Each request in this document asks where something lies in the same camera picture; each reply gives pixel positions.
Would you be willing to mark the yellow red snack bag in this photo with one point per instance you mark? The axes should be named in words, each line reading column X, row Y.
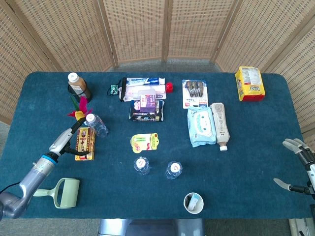
column 249, row 83

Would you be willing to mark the small red plastic cap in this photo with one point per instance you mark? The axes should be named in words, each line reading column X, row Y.
column 169, row 87

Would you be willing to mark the red yellow spice box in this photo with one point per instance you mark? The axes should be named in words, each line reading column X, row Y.
column 83, row 140

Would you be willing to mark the woven bamboo folding screen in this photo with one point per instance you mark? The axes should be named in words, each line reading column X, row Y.
column 137, row 29

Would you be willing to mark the light blue wet wipes pack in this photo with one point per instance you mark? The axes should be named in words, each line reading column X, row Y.
column 201, row 127

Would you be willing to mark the black sanitary pad pack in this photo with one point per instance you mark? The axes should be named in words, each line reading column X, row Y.
column 146, row 116

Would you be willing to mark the clear unlabelled water bottle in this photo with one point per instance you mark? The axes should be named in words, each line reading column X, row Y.
column 99, row 126

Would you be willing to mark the white paper cup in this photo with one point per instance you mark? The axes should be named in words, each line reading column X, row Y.
column 200, row 205

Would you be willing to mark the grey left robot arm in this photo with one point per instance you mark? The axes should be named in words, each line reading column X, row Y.
column 32, row 179

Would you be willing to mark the grey-tipped silver right robot hand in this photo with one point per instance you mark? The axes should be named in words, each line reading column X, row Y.
column 311, row 177

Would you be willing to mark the yellow flat box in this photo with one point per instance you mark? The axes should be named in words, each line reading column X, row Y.
column 93, row 147

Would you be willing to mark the purple small box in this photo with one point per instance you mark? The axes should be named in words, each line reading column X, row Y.
column 148, row 103

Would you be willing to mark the blue white sachet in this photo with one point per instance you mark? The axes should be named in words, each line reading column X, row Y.
column 195, row 201

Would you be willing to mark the beige milk tea bottle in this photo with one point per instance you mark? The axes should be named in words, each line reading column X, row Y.
column 221, row 123

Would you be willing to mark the yellow blister pack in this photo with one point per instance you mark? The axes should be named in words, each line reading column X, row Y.
column 145, row 142

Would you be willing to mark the small black item in cup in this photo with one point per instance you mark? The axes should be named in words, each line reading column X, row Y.
column 188, row 201

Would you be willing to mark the black-fingered silver left robot hand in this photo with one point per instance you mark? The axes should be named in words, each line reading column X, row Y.
column 61, row 141

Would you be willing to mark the clear water bottle red label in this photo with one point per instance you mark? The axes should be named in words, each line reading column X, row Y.
column 174, row 168
column 141, row 163

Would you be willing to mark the brown tea bottle white cap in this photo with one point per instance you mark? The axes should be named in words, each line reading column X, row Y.
column 78, row 84

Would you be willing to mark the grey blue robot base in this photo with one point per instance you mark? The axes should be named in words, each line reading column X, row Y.
column 150, row 227

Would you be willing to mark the colourful feather shuttlecock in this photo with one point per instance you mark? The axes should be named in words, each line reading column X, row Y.
column 83, row 104

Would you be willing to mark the blue white toothpaste box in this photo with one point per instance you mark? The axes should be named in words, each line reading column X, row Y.
column 142, row 80

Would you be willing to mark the pale green lint roller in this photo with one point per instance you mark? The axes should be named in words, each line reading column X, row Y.
column 70, row 193

